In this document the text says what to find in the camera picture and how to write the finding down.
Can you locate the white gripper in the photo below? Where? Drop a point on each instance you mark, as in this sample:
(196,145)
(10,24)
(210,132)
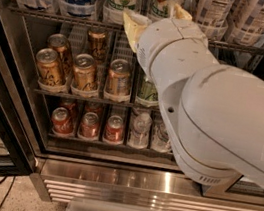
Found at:
(167,36)

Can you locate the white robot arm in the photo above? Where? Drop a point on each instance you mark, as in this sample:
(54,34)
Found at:
(213,112)

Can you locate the left white blue can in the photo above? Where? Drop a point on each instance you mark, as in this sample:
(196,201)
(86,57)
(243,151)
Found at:
(211,12)

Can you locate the white blue can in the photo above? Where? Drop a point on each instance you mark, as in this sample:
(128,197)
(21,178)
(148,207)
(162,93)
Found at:
(211,12)
(251,17)

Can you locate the back middle gold can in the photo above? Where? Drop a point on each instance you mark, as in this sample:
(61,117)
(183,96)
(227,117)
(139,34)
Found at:
(97,41)

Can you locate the gold can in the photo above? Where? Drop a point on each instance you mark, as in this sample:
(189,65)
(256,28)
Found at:
(85,72)
(50,67)
(61,45)
(97,41)
(119,77)

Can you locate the front left green can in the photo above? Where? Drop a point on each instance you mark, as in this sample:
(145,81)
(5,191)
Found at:
(147,90)

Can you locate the right white blue can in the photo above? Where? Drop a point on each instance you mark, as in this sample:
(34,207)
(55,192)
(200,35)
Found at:
(251,17)

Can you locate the back left gold can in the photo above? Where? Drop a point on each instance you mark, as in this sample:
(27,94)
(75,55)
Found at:
(61,45)

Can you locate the front right red can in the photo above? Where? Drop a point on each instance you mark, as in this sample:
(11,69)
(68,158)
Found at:
(114,128)

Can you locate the red can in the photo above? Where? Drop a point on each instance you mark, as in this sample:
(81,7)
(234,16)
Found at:
(114,128)
(89,125)
(62,121)

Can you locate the front left gold can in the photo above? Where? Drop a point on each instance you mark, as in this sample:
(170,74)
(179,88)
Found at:
(50,67)

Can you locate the front middle red can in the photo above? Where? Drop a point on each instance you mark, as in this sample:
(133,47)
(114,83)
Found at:
(89,125)

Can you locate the stainless steel display fridge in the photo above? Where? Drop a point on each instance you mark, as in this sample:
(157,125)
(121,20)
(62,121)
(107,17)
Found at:
(65,168)

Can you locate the front left red can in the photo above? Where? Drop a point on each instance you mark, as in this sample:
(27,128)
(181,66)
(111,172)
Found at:
(62,121)

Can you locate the glass fridge door right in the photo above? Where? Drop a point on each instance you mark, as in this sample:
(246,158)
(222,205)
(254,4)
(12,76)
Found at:
(237,189)

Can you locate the left clear water bottle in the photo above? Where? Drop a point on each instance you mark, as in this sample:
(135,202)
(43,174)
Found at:
(140,131)

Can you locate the clear water bottle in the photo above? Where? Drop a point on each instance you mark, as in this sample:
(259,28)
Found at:
(140,131)
(160,138)

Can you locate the middle clear water bottle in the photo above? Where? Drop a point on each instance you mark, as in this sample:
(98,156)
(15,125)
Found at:
(160,138)

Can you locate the top wire shelf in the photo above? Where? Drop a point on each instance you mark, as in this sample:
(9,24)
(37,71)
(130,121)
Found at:
(85,22)

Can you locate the wire shelf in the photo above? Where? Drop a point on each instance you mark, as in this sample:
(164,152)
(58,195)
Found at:
(93,99)
(85,22)

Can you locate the middle wire shelf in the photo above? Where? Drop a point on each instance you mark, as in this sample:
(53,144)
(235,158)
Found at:
(93,99)

